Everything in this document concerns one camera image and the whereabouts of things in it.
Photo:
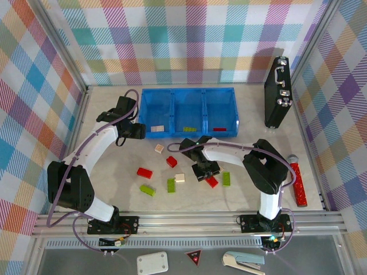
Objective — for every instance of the long green lego brick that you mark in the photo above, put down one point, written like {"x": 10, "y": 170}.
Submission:
{"x": 226, "y": 179}
{"x": 171, "y": 185}
{"x": 147, "y": 190}

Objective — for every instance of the beige lego plate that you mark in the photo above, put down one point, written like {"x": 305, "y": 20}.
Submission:
{"x": 158, "y": 129}

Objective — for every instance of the small red lego brick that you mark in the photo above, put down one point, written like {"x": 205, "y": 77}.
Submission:
{"x": 171, "y": 161}

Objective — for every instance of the small beige square lego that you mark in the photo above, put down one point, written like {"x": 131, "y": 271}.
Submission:
{"x": 159, "y": 148}

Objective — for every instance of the red lego plate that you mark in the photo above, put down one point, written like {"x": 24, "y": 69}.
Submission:
{"x": 219, "y": 129}

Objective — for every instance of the long red lego brick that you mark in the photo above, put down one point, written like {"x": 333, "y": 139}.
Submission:
{"x": 144, "y": 172}

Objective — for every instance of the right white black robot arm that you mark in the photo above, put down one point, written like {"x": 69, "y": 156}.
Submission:
{"x": 226, "y": 153}

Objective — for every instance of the small white lego brick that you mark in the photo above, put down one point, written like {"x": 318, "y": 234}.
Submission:
{"x": 179, "y": 178}

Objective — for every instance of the blue three-compartment plastic bin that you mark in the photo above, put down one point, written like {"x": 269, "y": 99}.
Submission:
{"x": 187, "y": 103}

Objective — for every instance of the red black triangular button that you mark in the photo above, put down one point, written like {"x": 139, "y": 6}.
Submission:
{"x": 194, "y": 256}

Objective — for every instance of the light blue stapler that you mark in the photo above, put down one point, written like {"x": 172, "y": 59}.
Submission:
{"x": 246, "y": 258}

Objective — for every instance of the white rectangular plastic plate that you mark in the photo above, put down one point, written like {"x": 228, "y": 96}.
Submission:
{"x": 152, "y": 262}

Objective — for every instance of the aluminium front rail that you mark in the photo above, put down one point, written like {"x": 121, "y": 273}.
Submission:
{"x": 186, "y": 222}

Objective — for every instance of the aluminium side rail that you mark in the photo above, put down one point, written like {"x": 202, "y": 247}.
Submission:
{"x": 77, "y": 129}
{"x": 306, "y": 137}

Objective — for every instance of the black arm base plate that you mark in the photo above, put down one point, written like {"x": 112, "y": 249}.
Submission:
{"x": 249, "y": 223}
{"x": 129, "y": 224}

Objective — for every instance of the aluminium corner post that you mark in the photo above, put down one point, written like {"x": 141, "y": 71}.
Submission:
{"x": 313, "y": 37}
{"x": 64, "y": 47}

